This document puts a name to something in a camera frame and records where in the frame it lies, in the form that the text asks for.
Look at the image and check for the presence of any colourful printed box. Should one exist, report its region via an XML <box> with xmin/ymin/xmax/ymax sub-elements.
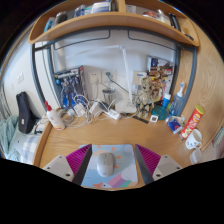
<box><xmin>146</xmin><ymin>55</ymin><xmax>175</xmax><ymax>98</ymax></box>

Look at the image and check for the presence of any red chips can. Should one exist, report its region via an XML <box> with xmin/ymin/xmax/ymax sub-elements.
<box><xmin>179</xmin><ymin>104</ymin><xmax>205</xmax><ymax>140</ymax></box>

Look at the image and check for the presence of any white red-pump lotion bottle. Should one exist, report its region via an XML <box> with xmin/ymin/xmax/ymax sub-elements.
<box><xmin>44</xmin><ymin>100</ymin><xmax>66</xmax><ymax>131</ymax></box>

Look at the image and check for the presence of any white cable bundle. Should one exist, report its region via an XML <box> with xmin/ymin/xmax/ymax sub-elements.
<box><xmin>59</xmin><ymin>94</ymin><xmax>111</xmax><ymax>129</ymax></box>

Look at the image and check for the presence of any brown tree-creature figurine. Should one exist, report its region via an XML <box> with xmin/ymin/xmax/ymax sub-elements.
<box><xmin>136</xmin><ymin>76</ymin><xmax>158</xmax><ymax>118</ymax></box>

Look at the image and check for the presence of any white charger block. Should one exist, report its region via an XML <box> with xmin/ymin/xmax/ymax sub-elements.
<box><xmin>73</xmin><ymin>103</ymin><xmax>86</xmax><ymax>117</ymax></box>
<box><xmin>89</xmin><ymin>101</ymin><xmax>101</xmax><ymax>117</ymax></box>

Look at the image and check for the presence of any black bag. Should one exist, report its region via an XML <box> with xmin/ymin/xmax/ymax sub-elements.
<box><xmin>15</xmin><ymin>91</ymin><xmax>37</xmax><ymax>135</ymax></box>

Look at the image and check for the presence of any blue white tube bottle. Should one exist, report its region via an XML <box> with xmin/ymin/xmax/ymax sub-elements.
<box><xmin>161</xmin><ymin>93</ymin><xmax>172</xmax><ymax>110</ymax></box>

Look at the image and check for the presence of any wooden wall shelf unit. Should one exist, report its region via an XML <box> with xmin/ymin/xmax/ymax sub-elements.
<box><xmin>28</xmin><ymin>0</ymin><xmax>200</xmax><ymax>47</ymax></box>

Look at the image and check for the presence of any white desk lamp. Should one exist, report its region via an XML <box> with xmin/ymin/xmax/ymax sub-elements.
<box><xmin>114</xmin><ymin>44</ymin><xmax>138</xmax><ymax>115</ymax></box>

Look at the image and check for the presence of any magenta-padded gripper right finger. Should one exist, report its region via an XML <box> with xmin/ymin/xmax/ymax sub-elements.
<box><xmin>134</xmin><ymin>143</ymin><xmax>184</xmax><ymax>186</ymax></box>

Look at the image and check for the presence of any blue spray bottle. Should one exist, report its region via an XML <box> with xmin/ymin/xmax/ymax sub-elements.
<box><xmin>169</xmin><ymin>81</ymin><xmax>186</xmax><ymax>118</ymax></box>

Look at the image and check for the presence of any sky print mouse pad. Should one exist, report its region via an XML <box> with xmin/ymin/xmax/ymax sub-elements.
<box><xmin>78</xmin><ymin>143</ymin><xmax>139</xmax><ymax>189</ymax></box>

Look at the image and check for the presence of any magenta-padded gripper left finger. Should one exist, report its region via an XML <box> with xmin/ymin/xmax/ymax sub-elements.
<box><xmin>42</xmin><ymin>143</ymin><xmax>93</xmax><ymax>186</ymax></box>

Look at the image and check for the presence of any translucent plastic cup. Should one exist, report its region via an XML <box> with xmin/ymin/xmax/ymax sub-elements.
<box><xmin>189</xmin><ymin>147</ymin><xmax>203</xmax><ymax>165</ymax></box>

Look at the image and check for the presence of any light teal bedding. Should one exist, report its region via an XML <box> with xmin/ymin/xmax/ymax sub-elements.
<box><xmin>0</xmin><ymin>114</ymin><xmax>43</xmax><ymax>164</ymax></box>

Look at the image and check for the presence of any grey computer mouse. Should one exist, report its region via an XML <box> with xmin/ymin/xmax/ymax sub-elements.
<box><xmin>96</xmin><ymin>152</ymin><xmax>116</xmax><ymax>178</ymax></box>

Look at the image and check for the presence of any blue robot model kit box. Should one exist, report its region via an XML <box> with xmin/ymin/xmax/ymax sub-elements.
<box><xmin>53</xmin><ymin>65</ymin><xmax>87</xmax><ymax>109</ymax></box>

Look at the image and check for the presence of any clear glass jar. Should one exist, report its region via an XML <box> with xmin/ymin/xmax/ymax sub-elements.
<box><xmin>102</xmin><ymin>87</ymin><xmax>117</xmax><ymax>106</ymax></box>

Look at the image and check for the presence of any teal bowl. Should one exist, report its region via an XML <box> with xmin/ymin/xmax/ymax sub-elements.
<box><xmin>151</xmin><ymin>105</ymin><xmax>170</xmax><ymax>121</ymax></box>

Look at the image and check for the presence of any blue snack packet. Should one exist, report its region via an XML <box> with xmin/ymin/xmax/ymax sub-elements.
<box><xmin>166</xmin><ymin>115</ymin><xmax>185</xmax><ymax>135</ymax></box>

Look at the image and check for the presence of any white mug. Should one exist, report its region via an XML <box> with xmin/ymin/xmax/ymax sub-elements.
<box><xmin>185</xmin><ymin>128</ymin><xmax>203</xmax><ymax>150</ymax></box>

